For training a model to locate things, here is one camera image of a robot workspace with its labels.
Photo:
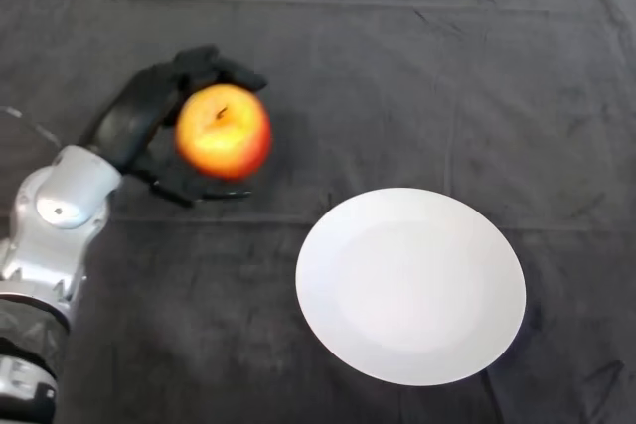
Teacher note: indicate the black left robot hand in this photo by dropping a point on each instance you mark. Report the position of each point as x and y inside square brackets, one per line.
[134, 116]

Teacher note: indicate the red yellow apple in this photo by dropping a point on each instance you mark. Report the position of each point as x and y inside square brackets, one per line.
[223, 136]

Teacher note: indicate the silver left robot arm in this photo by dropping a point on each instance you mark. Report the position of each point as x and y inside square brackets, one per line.
[54, 225]

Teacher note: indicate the white round plate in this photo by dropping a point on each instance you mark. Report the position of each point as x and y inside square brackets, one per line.
[412, 290]

